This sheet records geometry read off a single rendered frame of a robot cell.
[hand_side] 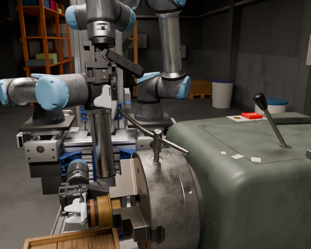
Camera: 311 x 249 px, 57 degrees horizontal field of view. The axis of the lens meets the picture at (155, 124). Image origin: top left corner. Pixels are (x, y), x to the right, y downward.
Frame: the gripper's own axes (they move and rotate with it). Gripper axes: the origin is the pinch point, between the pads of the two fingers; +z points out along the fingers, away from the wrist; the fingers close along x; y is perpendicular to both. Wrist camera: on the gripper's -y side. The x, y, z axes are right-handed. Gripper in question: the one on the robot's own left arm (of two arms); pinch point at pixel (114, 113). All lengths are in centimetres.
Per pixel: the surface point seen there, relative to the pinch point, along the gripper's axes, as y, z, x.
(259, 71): -367, -78, -452
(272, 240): -34, 33, 20
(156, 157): -9.4, 12.1, 6.9
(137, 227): -2.1, 27.6, 12.4
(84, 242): 10.7, 42.3, -19.4
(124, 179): -1.6, 18.7, -1.9
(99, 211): 6.2, 25.5, 2.8
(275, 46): -361, -115, -391
